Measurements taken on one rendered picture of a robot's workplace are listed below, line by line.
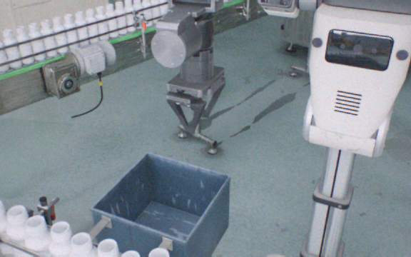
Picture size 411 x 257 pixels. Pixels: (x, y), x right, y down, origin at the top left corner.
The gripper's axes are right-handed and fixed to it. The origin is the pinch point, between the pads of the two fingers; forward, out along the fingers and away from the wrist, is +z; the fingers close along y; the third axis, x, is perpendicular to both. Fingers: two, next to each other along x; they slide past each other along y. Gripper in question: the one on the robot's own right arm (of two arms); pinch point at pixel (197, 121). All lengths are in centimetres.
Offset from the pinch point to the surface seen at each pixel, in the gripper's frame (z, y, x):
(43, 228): 25.1, 14.7, -28.6
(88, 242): 23.9, 15.0, -16.9
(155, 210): 66, -39, -36
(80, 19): 25, -103, -112
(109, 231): 52, -12, -34
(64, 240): 25.8, 15.2, -22.9
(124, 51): 46, -122, -102
